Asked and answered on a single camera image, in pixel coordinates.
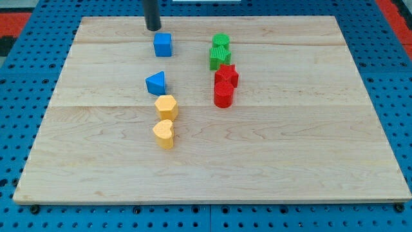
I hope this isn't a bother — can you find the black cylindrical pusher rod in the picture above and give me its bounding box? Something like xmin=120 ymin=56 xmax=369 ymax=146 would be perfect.
xmin=142 ymin=0 xmax=161 ymax=31

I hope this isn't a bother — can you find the blue cube block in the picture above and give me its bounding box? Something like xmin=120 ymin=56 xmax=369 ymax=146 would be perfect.
xmin=153 ymin=33 xmax=173 ymax=57

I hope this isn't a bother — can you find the blue triangle block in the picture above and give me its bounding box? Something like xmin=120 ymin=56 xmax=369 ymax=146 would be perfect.
xmin=145 ymin=71 xmax=166 ymax=96

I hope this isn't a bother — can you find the green cylinder block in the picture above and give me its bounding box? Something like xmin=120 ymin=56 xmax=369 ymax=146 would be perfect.
xmin=212 ymin=33 xmax=230 ymax=50

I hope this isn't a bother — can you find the green star block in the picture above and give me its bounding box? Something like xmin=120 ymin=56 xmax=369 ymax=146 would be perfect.
xmin=209 ymin=45 xmax=231 ymax=70

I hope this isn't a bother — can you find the yellow hexagon block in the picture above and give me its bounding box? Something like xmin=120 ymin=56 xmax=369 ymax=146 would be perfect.
xmin=154 ymin=95 xmax=178 ymax=121

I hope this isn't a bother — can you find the red star block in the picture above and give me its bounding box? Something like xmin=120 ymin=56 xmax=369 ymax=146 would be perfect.
xmin=214 ymin=64 xmax=239 ymax=88

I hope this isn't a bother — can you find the red cylinder block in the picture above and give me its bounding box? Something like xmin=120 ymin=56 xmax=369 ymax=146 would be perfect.
xmin=214 ymin=81 xmax=234 ymax=108

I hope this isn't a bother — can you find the yellow heart block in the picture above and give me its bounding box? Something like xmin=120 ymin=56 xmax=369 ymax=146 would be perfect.
xmin=152 ymin=119 xmax=174 ymax=150

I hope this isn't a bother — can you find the wooden board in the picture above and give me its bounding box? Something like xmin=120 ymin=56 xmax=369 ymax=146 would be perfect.
xmin=14 ymin=16 xmax=411 ymax=205

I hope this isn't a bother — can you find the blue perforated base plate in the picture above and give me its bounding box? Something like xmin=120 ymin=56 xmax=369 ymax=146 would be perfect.
xmin=1 ymin=1 xmax=411 ymax=231

